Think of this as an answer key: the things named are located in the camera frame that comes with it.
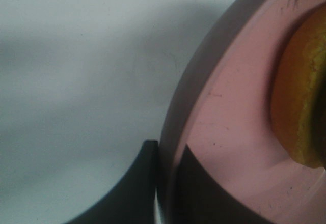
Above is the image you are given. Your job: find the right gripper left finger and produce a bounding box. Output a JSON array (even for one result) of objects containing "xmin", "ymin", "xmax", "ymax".
[{"xmin": 69, "ymin": 140, "xmax": 158, "ymax": 224}]

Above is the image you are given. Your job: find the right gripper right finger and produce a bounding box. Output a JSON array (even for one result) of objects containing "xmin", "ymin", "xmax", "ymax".
[{"xmin": 175, "ymin": 147, "xmax": 260, "ymax": 223}]

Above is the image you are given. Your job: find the pink round plate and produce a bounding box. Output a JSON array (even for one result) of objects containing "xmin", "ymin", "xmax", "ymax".
[{"xmin": 157, "ymin": 0, "xmax": 325, "ymax": 223}]

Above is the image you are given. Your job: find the burger with lettuce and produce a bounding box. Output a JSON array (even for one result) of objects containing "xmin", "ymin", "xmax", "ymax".
[{"xmin": 270, "ymin": 5, "xmax": 325, "ymax": 168}]

